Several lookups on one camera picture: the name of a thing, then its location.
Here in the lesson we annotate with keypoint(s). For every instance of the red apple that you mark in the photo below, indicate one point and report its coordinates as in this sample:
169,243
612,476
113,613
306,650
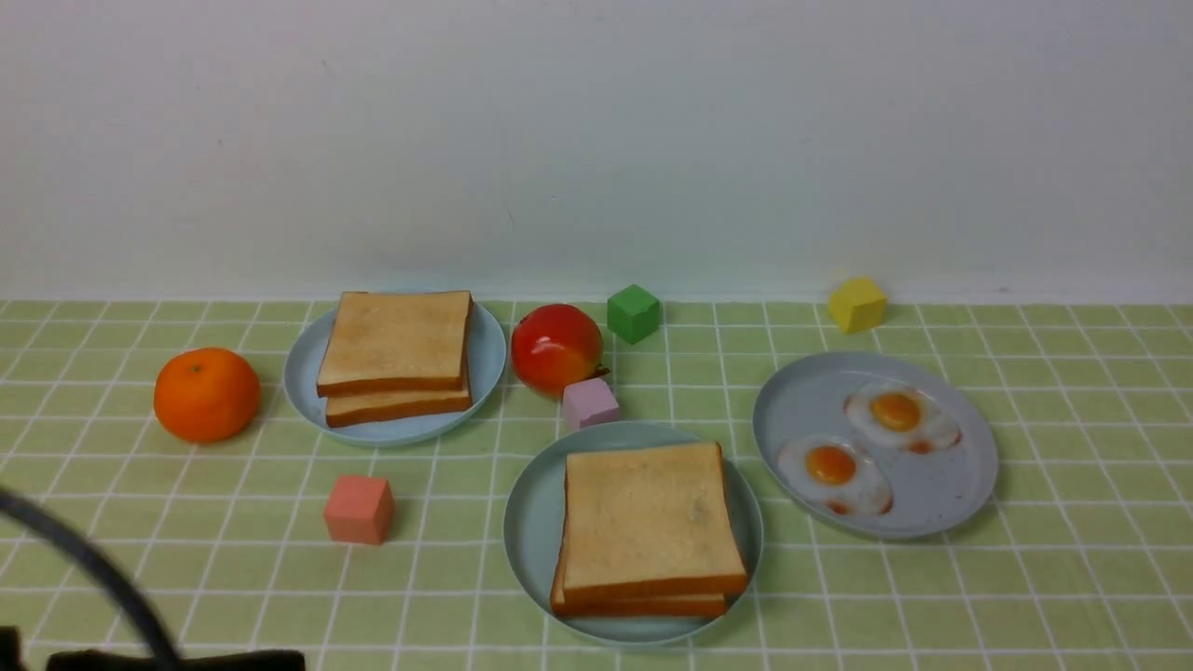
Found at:
555,346

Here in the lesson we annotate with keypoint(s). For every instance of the orange mandarin fruit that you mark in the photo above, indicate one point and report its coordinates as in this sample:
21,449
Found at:
207,395

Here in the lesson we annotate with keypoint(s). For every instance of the right fried egg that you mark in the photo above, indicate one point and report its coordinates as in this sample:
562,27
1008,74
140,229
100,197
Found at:
900,419

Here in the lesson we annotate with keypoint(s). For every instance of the light blue bread plate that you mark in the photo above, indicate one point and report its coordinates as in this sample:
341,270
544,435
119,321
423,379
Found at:
486,357

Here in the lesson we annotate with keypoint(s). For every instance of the salmon cube block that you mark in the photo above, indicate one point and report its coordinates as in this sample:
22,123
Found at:
359,509

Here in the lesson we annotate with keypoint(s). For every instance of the fried egg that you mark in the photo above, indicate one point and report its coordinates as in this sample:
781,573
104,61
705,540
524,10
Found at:
842,478
900,419

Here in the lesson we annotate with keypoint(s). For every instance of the grey-blue egg plate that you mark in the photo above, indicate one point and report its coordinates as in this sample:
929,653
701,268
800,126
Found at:
932,492

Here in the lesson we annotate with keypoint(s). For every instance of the left fried egg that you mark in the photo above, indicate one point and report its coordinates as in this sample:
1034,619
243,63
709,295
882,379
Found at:
842,478

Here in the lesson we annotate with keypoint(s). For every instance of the green cube block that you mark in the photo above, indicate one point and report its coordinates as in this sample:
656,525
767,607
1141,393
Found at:
634,313

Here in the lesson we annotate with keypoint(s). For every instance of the pink-lilac cube block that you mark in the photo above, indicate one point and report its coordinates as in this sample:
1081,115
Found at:
589,402

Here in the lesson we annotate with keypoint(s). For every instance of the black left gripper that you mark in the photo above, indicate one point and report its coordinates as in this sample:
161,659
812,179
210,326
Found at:
101,660

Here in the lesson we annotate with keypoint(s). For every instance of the yellow cube block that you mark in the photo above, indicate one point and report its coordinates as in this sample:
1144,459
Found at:
858,305

